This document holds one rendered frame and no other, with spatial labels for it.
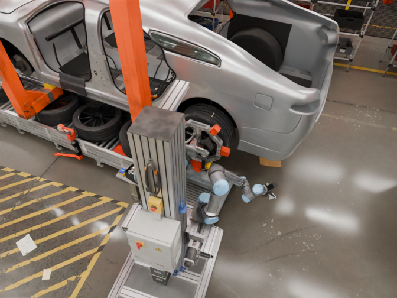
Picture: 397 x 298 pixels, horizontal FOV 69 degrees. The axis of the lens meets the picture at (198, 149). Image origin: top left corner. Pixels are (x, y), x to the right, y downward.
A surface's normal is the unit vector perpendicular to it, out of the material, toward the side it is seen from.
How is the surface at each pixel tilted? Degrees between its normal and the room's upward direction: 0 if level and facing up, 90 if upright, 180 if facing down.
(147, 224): 0
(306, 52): 90
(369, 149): 0
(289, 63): 90
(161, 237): 0
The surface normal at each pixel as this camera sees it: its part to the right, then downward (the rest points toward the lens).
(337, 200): 0.02, -0.69
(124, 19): -0.43, 0.65
